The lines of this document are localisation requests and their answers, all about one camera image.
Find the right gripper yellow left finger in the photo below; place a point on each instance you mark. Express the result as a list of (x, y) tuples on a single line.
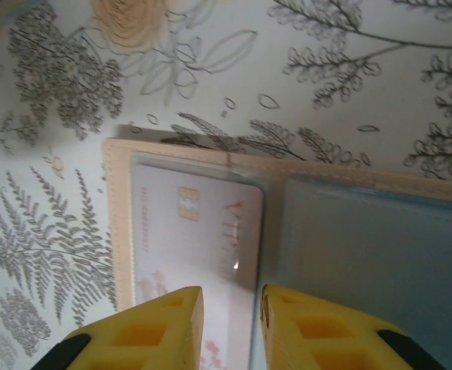
[(152, 339)]

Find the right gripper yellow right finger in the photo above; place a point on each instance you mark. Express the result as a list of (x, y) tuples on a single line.
[(326, 339)]

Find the beige card holder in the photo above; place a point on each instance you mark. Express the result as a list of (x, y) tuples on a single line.
[(118, 231)]

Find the light blue card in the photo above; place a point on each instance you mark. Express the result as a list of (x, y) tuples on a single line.
[(365, 250)]

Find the white card with chip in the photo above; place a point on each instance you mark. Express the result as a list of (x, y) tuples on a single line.
[(195, 239)]

